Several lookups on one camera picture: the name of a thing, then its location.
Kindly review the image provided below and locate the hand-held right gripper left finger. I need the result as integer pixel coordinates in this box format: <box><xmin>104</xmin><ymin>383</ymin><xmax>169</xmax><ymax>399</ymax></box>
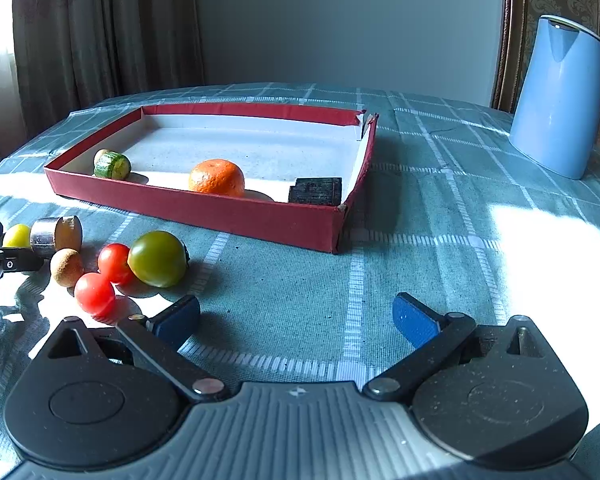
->
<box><xmin>47</xmin><ymin>295</ymin><xmax>231</xmax><ymax>405</ymax></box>

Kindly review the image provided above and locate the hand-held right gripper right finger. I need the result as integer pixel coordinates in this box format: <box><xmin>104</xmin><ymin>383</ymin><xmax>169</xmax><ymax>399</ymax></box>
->
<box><xmin>362</xmin><ymin>291</ymin><xmax>556</xmax><ymax>403</ymax></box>

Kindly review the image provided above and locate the small yellow-green tomato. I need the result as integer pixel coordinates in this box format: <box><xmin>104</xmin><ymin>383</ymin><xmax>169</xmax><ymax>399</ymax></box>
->
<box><xmin>2</xmin><ymin>224</ymin><xmax>32</xmax><ymax>249</ymax></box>

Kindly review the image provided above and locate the dark eggplant piece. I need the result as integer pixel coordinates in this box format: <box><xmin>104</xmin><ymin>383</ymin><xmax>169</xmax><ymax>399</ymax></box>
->
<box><xmin>288</xmin><ymin>177</ymin><xmax>343</xmax><ymax>207</ymax></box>
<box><xmin>30</xmin><ymin>215</ymin><xmax>84</xmax><ymax>259</ymax></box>

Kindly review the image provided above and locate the green tomato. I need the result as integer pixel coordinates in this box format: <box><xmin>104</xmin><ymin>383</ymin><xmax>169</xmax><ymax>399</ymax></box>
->
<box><xmin>127</xmin><ymin>230</ymin><xmax>191</xmax><ymax>289</ymax></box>

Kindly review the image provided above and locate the red cardboard box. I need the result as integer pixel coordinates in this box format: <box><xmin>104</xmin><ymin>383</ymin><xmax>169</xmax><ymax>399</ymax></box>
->
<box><xmin>44</xmin><ymin>102</ymin><xmax>380</xmax><ymax>255</ymax></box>

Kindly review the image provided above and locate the green cucumber piece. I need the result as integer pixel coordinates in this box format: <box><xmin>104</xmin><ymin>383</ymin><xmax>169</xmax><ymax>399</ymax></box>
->
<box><xmin>93</xmin><ymin>149</ymin><xmax>132</xmax><ymax>181</ymax></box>

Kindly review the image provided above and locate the orange mandarin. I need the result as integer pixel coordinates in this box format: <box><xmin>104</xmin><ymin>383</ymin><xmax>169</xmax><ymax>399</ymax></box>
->
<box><xmin>188</xmin><ymin>158</ymin><xmax>246</xmax><ymax>198</ymax></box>

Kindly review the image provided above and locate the brown curtain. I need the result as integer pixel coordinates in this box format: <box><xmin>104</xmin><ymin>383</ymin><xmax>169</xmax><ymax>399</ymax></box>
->
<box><xmin>11</xmin><ymin>0</ymin><xmax>206</xmax><ymax>136</ymax></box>

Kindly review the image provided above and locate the blue pitcher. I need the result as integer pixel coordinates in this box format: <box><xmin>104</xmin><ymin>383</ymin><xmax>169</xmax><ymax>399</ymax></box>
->
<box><xmin>508</xmin><ymin>15</ymin><xmax>600</xmax><ymax>181</ymax></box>

